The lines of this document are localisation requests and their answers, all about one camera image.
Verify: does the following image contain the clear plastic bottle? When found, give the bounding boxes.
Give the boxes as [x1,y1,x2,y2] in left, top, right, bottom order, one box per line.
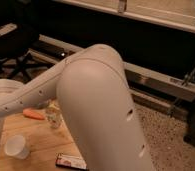
[45,103,62,129]

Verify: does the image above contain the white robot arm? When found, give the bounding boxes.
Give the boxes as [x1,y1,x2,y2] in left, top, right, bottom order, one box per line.
[0,44,155,171]

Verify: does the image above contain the orange carrot toy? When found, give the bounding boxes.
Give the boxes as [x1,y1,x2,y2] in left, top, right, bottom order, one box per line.
[23,109,45,120]

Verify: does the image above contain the black office chair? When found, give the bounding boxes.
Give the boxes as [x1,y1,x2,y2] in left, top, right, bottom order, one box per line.
[0,23,41,81]

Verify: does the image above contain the white paper cup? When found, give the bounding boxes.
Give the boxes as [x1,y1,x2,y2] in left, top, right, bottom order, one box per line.
[4,135,30,159]

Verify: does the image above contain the metal floor rail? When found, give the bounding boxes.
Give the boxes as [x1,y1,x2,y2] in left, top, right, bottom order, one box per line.
[37,34,195,103]

